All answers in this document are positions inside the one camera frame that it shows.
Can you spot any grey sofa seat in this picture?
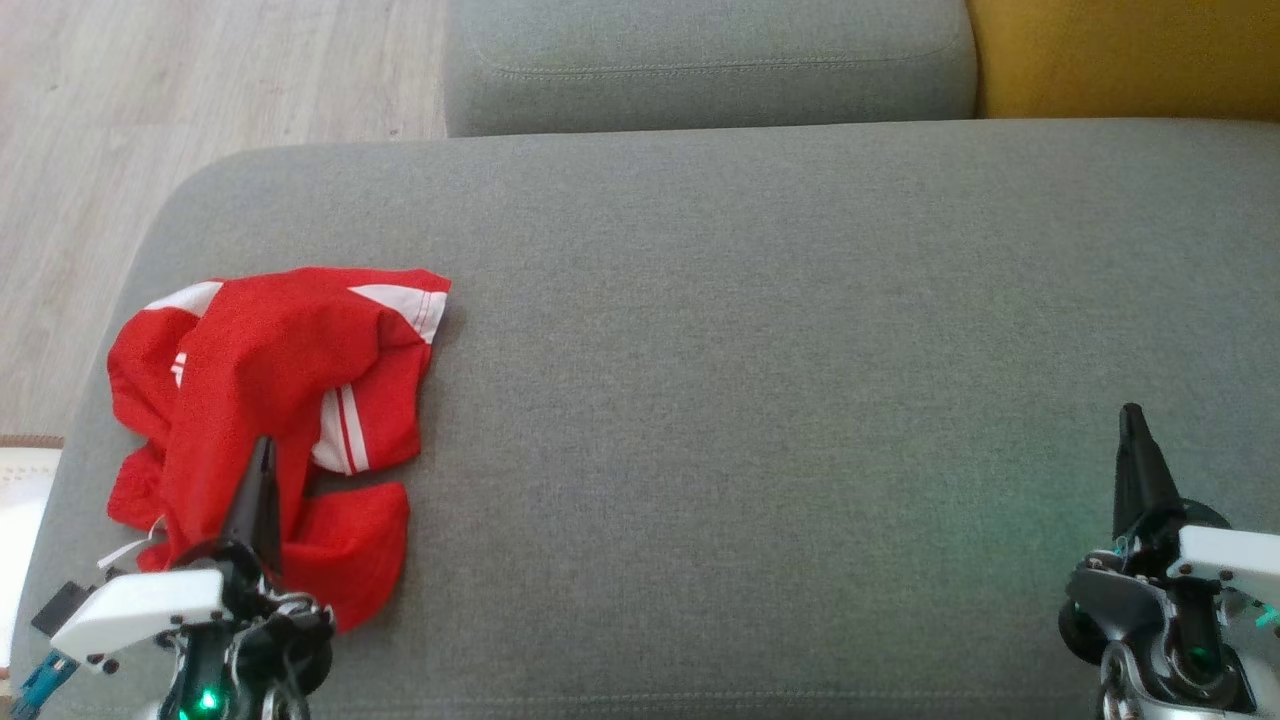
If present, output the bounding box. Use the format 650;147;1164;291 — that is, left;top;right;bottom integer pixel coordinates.
8;118;1280;720

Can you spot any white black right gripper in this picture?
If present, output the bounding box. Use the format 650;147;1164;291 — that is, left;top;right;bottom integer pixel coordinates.
1060;403;1280;713

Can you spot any yellow cushion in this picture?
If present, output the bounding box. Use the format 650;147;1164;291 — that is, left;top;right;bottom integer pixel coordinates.
965;0;1280;121

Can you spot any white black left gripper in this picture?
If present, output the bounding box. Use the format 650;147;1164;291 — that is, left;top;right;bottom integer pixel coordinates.
50;437;336;720

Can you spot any red Bulls 23 jersey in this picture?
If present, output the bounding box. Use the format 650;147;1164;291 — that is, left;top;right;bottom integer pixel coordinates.
107;300;433;633

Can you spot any grey sofa back cushion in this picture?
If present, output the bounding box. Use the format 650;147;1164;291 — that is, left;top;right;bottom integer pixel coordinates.
443;0;979;138

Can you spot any white laundry basket brown rim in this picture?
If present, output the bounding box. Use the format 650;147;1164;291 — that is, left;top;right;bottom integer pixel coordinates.
0;435;66;646

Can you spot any left black cable teal plug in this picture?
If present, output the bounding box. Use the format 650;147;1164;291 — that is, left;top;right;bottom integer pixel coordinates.
5;648;79;720

